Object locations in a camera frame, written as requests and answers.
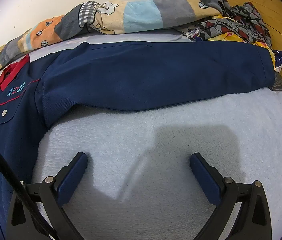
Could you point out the light blue cloud bed sheet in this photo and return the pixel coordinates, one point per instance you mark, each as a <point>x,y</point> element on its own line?
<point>156,142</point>

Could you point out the rolled patchwork quilt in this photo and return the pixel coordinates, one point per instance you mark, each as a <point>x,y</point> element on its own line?
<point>141,15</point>

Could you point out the navy blue work jacket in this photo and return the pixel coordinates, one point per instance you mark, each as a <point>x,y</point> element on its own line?
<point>131,80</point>

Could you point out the dark grey object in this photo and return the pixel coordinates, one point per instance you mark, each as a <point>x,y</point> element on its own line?
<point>278,82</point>

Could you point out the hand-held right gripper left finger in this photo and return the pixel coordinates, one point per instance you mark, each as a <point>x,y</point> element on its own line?
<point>72,177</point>

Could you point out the yellow patterned cloth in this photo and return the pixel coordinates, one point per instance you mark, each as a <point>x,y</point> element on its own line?
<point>230,36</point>

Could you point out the wooden headboard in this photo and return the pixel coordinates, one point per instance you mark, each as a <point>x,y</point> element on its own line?
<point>268,7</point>

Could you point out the pile of patterned clothes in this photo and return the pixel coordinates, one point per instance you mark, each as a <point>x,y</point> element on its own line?
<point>245,22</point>

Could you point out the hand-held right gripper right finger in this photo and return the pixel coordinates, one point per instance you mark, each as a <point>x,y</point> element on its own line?
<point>206,180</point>

